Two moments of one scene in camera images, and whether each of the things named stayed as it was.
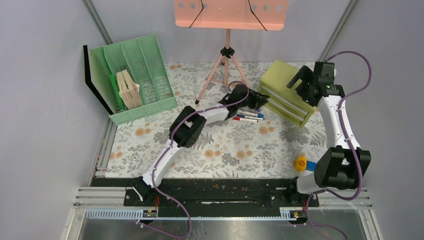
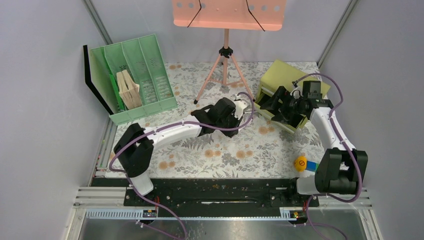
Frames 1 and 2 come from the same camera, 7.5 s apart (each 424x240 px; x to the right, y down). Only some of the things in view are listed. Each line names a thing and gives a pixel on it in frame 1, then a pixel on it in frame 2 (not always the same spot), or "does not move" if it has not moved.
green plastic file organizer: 142,58 does not move
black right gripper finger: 305,74 → 276,101
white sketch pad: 88,77 does not move
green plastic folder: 117,92 does not move
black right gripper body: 305,92 → 294,106
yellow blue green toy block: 301,164 does not move
